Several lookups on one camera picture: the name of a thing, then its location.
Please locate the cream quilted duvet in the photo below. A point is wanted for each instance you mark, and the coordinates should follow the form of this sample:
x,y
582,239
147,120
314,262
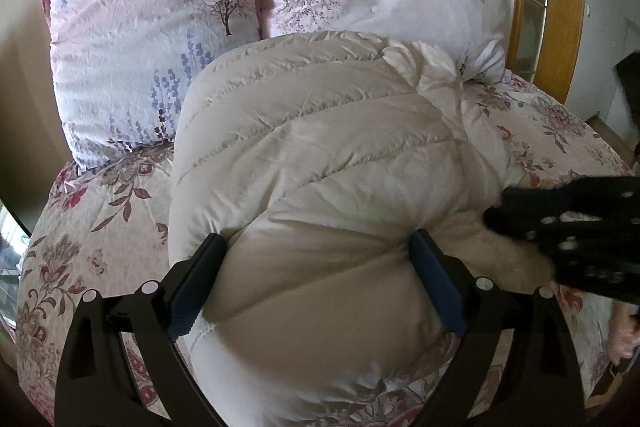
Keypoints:
x,y
325,182

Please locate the dark object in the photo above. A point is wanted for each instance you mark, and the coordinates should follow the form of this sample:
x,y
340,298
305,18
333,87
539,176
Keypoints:
x,y
631,92

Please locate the pink pillow with lavender print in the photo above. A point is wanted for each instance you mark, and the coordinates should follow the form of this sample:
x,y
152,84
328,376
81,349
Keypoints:
x,y
125,32

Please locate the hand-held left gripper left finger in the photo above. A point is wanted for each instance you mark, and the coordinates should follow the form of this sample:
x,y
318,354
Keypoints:
x,y
195,287

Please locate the person's right hand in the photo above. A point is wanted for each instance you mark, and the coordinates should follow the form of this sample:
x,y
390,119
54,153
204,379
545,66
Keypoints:
x,y
625,332

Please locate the floral bedspread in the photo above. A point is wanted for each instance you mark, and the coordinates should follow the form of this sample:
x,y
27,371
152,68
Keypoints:
x,y
85,257

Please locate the wooden headboard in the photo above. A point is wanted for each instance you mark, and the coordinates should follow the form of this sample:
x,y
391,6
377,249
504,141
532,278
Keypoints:
x,y
567,7

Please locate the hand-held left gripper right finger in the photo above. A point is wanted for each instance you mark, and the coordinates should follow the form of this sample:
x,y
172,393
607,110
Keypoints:
x,y
440,287

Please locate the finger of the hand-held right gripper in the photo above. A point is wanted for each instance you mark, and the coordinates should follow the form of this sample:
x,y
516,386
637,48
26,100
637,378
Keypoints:
x,y
515,212

